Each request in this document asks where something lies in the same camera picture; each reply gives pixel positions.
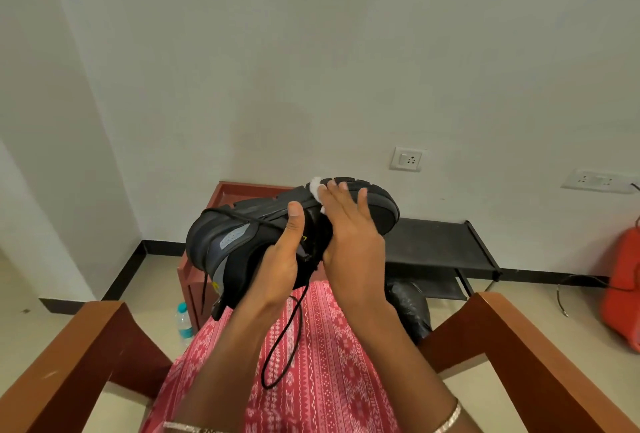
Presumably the white cleaning wipe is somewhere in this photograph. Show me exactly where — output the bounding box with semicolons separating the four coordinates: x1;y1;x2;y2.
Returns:
308;176;329;214

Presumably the person's left forearm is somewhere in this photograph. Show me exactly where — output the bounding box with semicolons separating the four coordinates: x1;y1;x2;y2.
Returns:
171;295;302;433

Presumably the black plastic bag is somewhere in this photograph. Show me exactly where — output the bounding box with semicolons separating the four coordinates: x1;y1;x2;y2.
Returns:
385;278;434;344

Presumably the person's left hand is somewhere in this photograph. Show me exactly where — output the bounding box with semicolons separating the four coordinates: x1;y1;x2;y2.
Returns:
245;201;310;308

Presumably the black laced shoe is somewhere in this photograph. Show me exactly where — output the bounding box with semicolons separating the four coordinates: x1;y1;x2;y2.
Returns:
185;177;401;391

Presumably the white wide wall socket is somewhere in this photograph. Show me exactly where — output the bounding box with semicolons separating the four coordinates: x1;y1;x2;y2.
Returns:
560;169;640;195

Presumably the black power cable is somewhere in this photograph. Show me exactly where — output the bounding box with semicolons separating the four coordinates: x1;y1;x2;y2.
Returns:
555;182;640;318

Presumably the silver wrist bangle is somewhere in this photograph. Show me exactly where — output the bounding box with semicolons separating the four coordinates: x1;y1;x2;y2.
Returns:
432;398;462;433
162;421;227;433

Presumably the black metal shoe rack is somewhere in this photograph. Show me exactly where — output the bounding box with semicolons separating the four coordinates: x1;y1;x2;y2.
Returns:
382;218;504;301

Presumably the brown wooden chair armrest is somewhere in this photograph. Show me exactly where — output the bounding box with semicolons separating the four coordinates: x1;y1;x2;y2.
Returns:
417;292;640;433
0;300;174;433

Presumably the person's right forearm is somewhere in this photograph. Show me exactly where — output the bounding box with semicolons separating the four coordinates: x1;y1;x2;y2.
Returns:
345;298;482;433

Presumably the red plastic appliance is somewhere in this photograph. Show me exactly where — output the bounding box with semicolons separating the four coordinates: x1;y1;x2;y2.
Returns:
599;226;640;354

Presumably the white square wall socket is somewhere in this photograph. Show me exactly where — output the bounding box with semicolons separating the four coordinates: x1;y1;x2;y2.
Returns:
389;146;429;173

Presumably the clear plastic water bottle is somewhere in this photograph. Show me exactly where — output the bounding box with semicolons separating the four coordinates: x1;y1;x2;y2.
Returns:
175;302;196;348

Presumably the pink patterned garment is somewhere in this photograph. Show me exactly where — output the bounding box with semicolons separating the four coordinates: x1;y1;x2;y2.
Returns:
140;280;402;433

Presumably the person's right hand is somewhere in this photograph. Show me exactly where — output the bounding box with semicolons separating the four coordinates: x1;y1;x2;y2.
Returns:
318;180;389;314

